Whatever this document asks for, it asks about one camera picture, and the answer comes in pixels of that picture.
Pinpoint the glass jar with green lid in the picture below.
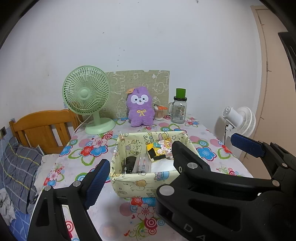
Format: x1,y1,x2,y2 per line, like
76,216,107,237
168,88,188,124

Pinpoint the cotton swab container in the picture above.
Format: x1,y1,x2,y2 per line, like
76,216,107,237
154,104,167,120

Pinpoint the yellow black cartoon carton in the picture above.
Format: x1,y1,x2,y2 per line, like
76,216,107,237
146,138,174,161

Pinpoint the clear plastic packet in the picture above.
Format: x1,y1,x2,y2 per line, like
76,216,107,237
133,154,153,174

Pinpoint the green cartoon board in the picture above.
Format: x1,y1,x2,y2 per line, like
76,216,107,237
107,70,170,120

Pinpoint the green desk fan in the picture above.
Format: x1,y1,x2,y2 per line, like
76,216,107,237
62,65,116,135

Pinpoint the wooden bed headboard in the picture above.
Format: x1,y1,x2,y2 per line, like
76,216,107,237
9,109,80,154

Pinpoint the white fan cable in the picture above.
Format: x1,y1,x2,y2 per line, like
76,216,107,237
73,113,93,135

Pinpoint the yellow printed fabric box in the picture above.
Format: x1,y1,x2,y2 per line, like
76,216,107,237
110,130,197,198

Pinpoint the black panel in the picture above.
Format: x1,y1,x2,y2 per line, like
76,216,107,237
278,32,296,84

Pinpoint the black item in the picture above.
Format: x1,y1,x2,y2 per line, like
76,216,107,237
124,156,138,174

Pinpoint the white bed linen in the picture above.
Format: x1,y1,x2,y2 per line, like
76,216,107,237
35,153,60,193

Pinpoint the crumpled grey white cloth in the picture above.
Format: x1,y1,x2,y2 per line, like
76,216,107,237
0,189,16,225

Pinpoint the blue bed sheet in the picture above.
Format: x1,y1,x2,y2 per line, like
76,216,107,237
9,206,33,239

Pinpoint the purple plush toy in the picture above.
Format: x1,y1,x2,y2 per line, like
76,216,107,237
126,86,156,127

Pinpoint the grey plaid pillow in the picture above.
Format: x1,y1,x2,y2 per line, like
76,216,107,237
0,137,43,215

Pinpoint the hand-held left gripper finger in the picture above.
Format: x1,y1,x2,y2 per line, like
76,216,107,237
27,159,111,241

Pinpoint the beige door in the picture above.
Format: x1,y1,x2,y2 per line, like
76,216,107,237
251,5,296,152

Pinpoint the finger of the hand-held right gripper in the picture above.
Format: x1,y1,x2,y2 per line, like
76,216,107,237
231,133,296,192
156,140,259,202

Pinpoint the white standing fan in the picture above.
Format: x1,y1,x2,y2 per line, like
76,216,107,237
214,106,257,163

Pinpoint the floral tablecloth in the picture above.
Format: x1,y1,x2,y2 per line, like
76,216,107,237
35,116,252,241

